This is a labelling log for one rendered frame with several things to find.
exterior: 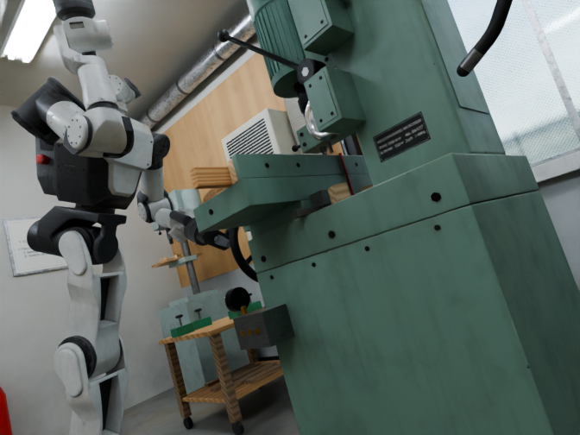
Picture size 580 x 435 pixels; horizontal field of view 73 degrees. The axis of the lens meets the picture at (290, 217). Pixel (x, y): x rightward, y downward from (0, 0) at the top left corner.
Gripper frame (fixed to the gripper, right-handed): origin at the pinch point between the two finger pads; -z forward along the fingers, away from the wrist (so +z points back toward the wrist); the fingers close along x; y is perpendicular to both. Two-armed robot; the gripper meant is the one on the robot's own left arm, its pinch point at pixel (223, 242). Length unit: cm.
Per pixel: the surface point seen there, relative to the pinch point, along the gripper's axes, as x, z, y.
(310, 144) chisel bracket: 8.4, -26.8, 34.4
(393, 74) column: 23, -54, 46
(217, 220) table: 29.3, -29.9, 4.5
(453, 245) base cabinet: 20, -77, 15
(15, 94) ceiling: 16, 294, 40
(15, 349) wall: -39, 210, -133
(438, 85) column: 22, -65, 44
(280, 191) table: 23.9, -39.1, 16.0
